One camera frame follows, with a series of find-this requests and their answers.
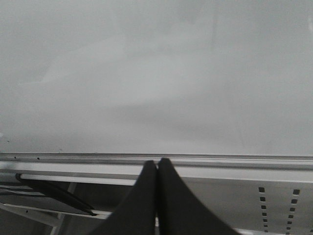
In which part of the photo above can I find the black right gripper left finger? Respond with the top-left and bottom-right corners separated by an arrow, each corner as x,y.
90,161 -> 157,235

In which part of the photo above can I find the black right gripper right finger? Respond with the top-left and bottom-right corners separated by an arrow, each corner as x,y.
156,158 -> 238,235

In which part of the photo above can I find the white whiteboard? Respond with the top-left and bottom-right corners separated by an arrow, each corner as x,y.
0,0 -> 313,156

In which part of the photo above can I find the white horizontal stand rod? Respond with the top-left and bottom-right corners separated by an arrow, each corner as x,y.
20,174 -> 136,186

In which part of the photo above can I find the white whiteboard stand frame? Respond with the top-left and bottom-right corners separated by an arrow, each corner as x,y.
0,161 -> 313,235

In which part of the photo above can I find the black strap loop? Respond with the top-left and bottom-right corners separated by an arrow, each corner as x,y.
15,173 -> 97,216

